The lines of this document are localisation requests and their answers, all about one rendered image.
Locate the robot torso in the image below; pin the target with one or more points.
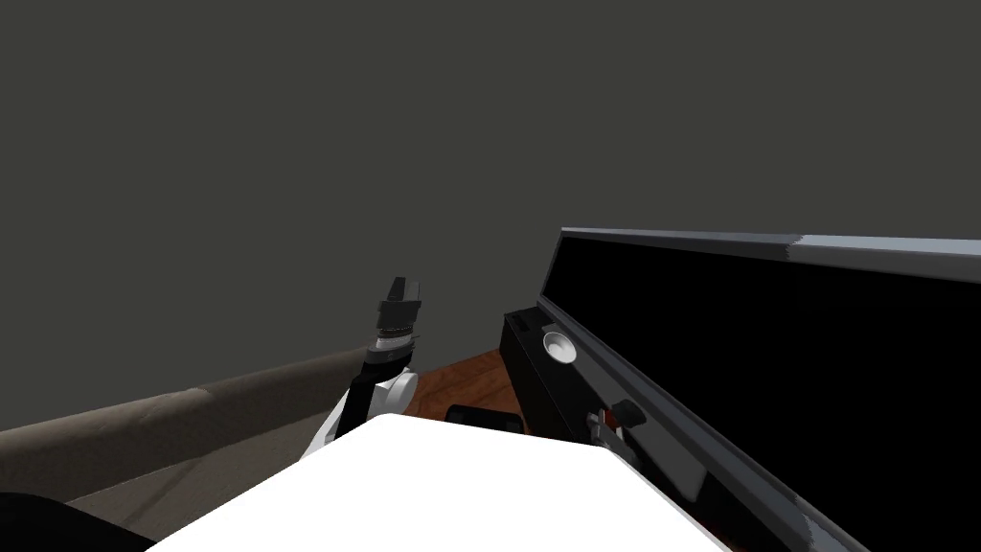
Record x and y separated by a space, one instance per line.
460 491

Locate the white round knob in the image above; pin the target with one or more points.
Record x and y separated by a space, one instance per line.
560 347

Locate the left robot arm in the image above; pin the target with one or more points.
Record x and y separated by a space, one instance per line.
359 400

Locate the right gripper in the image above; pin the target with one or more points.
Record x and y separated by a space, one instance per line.
630 414

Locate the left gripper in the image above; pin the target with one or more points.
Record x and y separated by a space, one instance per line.
399 310

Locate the black appliance with grey frame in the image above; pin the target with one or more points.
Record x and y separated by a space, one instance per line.
766 360

